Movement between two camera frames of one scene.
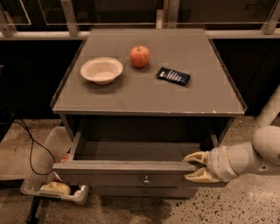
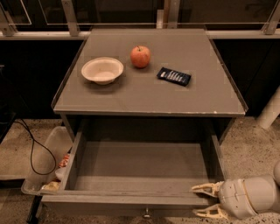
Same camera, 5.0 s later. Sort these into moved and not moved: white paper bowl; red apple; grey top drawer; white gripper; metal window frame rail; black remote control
Moved: grey top drawer; white gripper
Not moved: white paper bowl; red apple; black remote control; metal window frame rail
